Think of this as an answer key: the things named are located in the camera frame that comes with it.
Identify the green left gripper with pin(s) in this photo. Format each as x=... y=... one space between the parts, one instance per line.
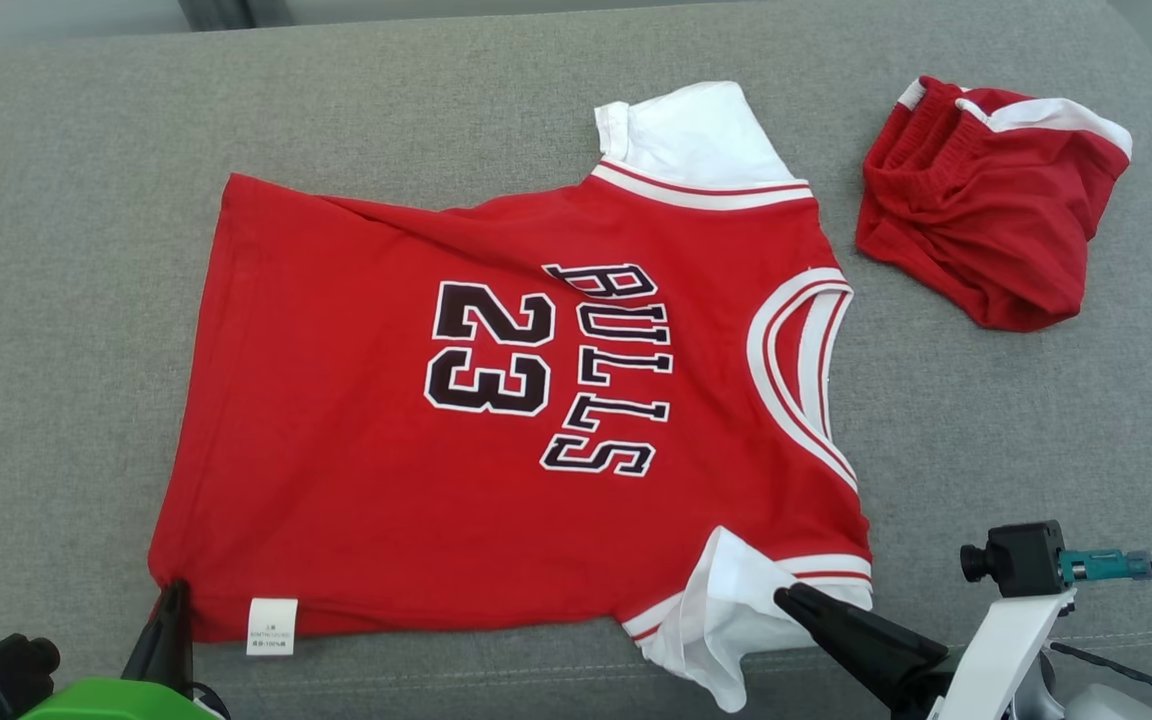
x=116 y=700

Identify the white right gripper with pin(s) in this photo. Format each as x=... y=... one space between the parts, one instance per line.
x=1011 y=650

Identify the red Bulls 23 jersey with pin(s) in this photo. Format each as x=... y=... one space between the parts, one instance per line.
x=336 y=450

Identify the red shorts with white stripe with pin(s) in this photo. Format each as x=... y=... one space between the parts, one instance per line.
x=986 y=230

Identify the grey fabric sofa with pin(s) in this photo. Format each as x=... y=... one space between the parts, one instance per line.
x=66 y=300

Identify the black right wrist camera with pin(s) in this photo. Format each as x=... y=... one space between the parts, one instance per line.
x=1021 y=560

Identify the teal right camera connector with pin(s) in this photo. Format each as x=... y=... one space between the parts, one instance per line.
x=1101 y=566

